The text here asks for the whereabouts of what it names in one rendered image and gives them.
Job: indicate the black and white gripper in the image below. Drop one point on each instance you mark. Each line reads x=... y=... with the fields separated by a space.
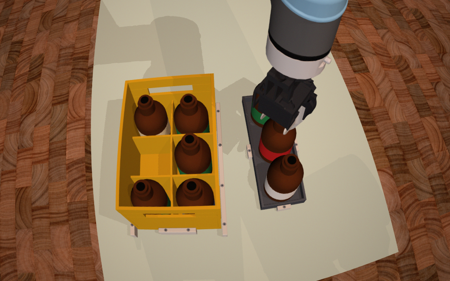
x=287 y=101

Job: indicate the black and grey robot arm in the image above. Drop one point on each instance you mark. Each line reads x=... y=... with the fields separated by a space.
x=301 y=34

